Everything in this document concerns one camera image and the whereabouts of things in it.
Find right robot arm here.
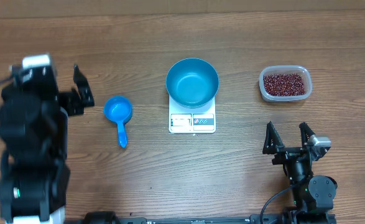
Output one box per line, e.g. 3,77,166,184
260,122,338,223

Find teal blue bowl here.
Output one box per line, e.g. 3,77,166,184
165,58,219,108

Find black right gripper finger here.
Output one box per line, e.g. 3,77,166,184
262,121,285,154
299,122,315,147

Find clear plastic container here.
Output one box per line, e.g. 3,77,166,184
259,65,313,103

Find red beans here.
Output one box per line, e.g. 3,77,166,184
263,73,305,96

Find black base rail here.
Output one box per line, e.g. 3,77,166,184
65,212,337,224

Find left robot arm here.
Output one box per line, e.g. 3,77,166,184
0,54,95,223

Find white digital kitchen scale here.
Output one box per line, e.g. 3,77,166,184
169,97,216,134

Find blue plastic measuring scoop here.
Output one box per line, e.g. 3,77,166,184
103,96,132,148

